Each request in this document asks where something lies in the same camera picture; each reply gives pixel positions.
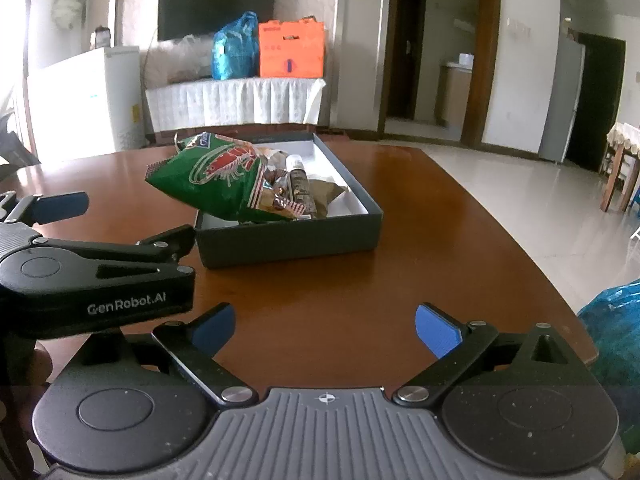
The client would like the blue plastic bag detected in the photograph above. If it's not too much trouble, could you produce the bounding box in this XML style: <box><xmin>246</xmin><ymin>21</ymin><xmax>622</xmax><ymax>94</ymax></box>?
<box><xmin>212</xmin><ymin>11</ymin><xmax>259</xmax><ymax>80</ymax></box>

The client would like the orange cardboard box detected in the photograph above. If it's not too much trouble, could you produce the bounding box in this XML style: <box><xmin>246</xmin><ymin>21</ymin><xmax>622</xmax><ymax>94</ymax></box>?
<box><xmin>258</xmin><ymin>18</ymin><xmax>324</xmax><ymax>79</ymax></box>

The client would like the kettle on small refrigerator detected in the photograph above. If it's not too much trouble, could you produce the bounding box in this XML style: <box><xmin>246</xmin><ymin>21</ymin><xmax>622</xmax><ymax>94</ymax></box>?
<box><xmin>90</xmin><ymin>25</ymin><xmax>112</xmax><ymax>50</ymax></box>

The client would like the dark snack stick packet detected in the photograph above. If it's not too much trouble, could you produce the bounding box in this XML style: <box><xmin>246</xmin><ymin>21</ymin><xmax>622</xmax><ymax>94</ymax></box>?
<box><xmin>285</xmin><ymin>154</ymin><xmax>318</xmax><ymax>218</ymax></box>

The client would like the green shrimp chips bag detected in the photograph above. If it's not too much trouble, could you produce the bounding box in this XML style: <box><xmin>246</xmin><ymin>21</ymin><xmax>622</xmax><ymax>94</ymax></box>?
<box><xmin>145</xmin><ymin>132</ymin><xmax>283</xmax><ymax>222</ymax></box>

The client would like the blue bag at table edge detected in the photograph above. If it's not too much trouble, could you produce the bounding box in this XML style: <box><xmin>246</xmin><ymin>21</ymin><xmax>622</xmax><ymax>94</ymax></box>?
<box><xmin>578</xmin><ymin>280</ymin><xmax>640</xmax><ymax>454</ymax></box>

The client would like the white small refrigerator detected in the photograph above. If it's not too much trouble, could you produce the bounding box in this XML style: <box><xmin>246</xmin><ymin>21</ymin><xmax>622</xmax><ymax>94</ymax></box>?
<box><xmin>27</xmin><ymin>47</ymin><xmax>146</xmax><ymax>162</ymax></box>

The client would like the kitchen counter cabinet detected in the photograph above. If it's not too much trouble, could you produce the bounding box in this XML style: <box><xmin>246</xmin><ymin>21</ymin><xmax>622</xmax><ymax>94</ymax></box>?
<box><xmin>435</xmin><ymin>63</ymin><xmax>472</xmax><ymax>130</ymax></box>

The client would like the tan wafer snack packet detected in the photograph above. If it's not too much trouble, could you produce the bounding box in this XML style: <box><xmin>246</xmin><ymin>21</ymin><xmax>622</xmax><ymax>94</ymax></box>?
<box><xmin>309</xmin><ymin>179</ymin><xmax>347</xmax><ymax>219</ymax></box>

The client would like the black wall television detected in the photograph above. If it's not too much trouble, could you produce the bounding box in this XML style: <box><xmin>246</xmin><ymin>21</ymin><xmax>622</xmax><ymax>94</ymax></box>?
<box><xmin>157</xmin><ymin>0</ymin><xmax>274</xmax><ymax>41</ymax></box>

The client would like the grey open storage box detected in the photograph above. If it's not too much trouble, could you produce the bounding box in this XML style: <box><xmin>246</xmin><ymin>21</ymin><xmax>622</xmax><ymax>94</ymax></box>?
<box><xmin>194</xmin><ymin>131</ymin><xmax>383</xmax><ymax>269</ymax></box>

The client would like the tall grey refrigerator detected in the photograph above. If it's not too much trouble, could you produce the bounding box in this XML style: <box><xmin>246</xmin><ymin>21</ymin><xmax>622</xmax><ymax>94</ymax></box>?
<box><xmin>538</xmin><ymin>36</ymin><xmax>586</xmax><ymax>164</ymax></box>

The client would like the clear plastic bag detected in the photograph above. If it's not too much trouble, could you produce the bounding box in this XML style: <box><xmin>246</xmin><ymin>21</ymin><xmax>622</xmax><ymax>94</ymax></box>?
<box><xmin>143</xmin><ymin>35</ymin><xmax>213</xmax><ymax>89</ymax></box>

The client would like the white lace cabinet cloth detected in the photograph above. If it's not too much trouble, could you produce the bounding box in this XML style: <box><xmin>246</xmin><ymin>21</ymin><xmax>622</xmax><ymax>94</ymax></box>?
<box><xmin>145</xmin><ymin>77</ymin><xmax>326</xmax><ymax>132</ymax></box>

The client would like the wooden dining table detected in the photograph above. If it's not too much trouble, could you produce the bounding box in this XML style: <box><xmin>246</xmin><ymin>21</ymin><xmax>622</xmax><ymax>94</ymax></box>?
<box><xmin>600</xmin><ymin>122</ymin><xmax>639</xmax><ymax>212</ymax></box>

